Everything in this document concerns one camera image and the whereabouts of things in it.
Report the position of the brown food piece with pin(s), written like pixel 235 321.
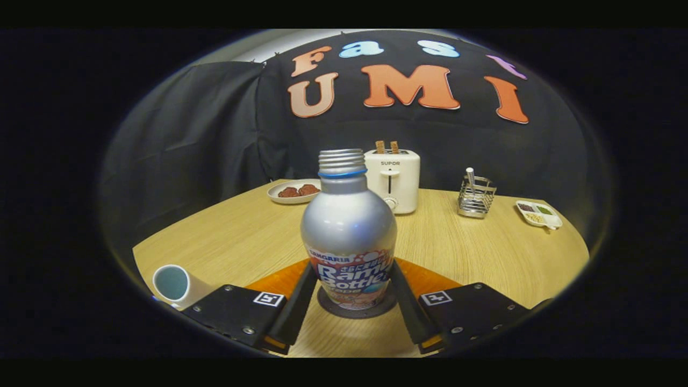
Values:
pixel 288 192
pixel 308 189

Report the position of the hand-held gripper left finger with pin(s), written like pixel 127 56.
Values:
pixel 295 314

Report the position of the black backdrop cloth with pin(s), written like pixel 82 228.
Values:
pixel 188 134

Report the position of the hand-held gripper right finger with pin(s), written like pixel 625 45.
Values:
pixel 411 314

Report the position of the dark brown round coaster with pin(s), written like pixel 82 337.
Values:
pixel 328 307

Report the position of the white toaster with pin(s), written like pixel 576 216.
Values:
pixel 403 183

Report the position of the wooden table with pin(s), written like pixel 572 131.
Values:
pixel 484 252

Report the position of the white cup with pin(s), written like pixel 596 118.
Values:
pixel 188 290

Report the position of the silver juice bottle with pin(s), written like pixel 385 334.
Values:
pixel 349 226

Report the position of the white divided condiment dish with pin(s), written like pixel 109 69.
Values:
pixel 539 215

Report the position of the white oval plate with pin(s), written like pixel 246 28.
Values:
pixel 277 198

